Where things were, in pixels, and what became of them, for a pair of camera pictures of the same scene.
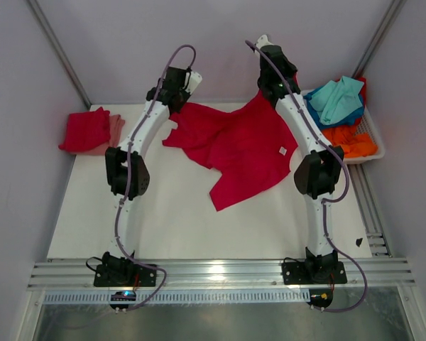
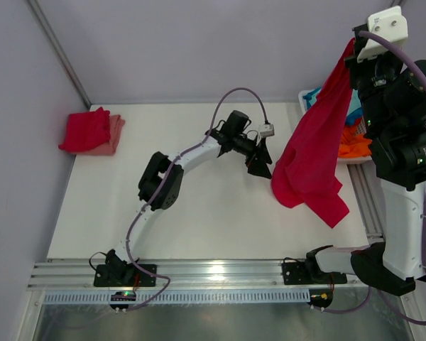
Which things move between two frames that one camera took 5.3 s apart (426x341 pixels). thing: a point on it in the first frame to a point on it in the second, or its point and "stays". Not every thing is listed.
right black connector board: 321,298 stays
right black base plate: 314,273 stays
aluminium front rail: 223,274 stays
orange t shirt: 353,145 stays
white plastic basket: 366,126 stays
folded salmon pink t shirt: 116,125 stays
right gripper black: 291,68 to 355,67
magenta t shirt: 246,144 to 309,170
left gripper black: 187,94 to 255,163
